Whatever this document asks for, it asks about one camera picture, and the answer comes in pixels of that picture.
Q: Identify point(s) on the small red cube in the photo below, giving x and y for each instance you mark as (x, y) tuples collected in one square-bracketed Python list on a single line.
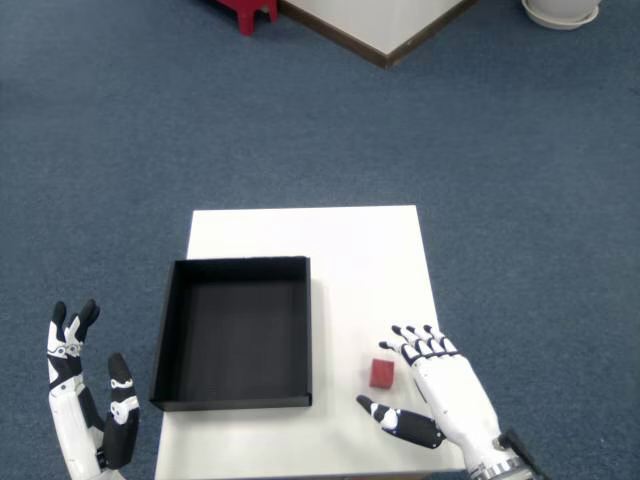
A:
[(381, 374)]

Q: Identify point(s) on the black open cardboard box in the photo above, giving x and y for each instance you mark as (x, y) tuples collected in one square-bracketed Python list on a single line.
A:
[(235, 335)]

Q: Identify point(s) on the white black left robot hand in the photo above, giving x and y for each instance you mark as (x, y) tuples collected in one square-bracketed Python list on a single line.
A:
[(70, 430)]

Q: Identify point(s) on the white pillar with brown baseboard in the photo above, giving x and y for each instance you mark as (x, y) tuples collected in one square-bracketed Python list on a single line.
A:
[(370, 22)]

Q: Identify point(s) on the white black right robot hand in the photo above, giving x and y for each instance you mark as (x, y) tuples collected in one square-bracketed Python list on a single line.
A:
[(450, 395)]

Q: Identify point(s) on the white pot saucer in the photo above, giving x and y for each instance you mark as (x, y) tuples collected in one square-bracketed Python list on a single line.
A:
[(560, 25)]

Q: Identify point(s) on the red plastic stool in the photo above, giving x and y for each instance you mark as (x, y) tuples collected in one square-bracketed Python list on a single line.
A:
[(247, 10)]

